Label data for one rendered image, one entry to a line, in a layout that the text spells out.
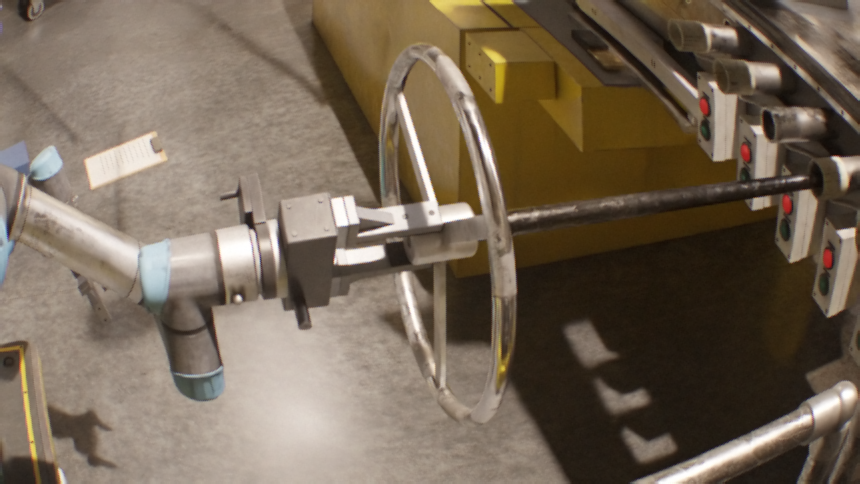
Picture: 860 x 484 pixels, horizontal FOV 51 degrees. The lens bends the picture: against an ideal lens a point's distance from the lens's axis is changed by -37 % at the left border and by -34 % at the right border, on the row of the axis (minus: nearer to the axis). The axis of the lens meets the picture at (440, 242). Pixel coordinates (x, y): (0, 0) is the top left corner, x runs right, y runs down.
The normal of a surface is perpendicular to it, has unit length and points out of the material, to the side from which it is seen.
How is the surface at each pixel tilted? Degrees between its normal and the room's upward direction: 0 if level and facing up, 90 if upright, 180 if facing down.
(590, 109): 90
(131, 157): 0
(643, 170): 90
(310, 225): 27
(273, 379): 0
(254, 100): 0
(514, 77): 90
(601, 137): 90
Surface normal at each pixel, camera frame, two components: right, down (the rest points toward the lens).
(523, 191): 0.29, 0.51
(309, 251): 0.25, 0.84
